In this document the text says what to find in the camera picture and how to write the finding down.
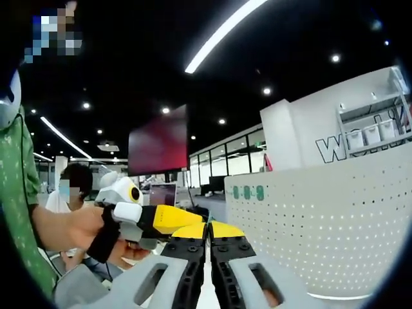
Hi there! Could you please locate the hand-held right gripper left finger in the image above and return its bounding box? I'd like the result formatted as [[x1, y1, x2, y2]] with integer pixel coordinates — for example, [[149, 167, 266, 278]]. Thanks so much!
[[108, 221, 209, 309]]

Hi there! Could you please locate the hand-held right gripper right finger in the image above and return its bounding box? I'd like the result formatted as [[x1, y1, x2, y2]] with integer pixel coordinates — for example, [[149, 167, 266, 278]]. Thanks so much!
[[209, 220, 318, 309]]

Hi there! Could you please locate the white perforated mounting plate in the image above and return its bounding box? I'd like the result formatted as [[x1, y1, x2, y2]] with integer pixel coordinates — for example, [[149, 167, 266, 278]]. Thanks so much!
[[223, 153, 412, 300]]

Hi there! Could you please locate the person's left hand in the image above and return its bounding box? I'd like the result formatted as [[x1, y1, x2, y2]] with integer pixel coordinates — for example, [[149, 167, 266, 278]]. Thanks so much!
[[69, 205, 152, 270]]

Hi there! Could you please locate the silver desktop monitor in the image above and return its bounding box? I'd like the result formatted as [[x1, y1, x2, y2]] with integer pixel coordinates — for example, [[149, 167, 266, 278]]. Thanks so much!
[[149, 183, 178, 207]]

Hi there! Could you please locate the ceiling air vent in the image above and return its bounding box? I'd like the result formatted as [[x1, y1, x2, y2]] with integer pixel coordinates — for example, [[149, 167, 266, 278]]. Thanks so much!
[[96, 141, 120, 152]]

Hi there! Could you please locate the black computer monitor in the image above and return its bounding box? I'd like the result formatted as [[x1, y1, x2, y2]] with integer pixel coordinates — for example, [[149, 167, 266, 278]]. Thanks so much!
[[208, 175, 226, 194]]

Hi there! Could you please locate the large red display screen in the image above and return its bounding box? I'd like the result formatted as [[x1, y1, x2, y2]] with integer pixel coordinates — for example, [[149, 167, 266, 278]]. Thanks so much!
[[127, 104, 190, 177]]

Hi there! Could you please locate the grey mesh office chair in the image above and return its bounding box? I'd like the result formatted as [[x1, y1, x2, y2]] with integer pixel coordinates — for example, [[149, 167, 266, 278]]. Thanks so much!
[[53, 263, 112, 305]]

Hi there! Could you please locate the operator in green shirt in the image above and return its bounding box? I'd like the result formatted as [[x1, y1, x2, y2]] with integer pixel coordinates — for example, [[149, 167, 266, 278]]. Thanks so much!
[[0, 106, 64, 300]]

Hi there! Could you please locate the white worn device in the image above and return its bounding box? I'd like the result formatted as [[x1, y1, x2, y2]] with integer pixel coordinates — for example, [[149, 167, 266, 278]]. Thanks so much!
[[0, 69, 23, 129]]

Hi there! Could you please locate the long ceiling light strip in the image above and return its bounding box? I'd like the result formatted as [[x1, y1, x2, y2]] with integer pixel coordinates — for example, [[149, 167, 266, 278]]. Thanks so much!
[[184, 0, 270, 74]]

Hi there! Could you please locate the grey metal shelving rack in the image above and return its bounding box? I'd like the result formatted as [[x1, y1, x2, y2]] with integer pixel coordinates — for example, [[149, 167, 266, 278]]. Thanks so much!
[[336, 66, 412, 157]]

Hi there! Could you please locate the white storage bin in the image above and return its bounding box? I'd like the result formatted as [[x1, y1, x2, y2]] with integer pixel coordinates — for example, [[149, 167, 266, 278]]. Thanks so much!
[[349, 131, 366, 149], [363, 125, 383, 145], [379, 118, 397, 140]]

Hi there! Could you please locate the group of round ceiling spotlights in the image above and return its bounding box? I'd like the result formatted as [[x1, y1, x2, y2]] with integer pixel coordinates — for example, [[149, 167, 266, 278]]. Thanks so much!
[[30, 54, 341, 141]]

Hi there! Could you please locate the black hand strap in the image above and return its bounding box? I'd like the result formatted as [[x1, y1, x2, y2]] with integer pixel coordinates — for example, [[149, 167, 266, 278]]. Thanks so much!
[[86, 205, 123, 265]]

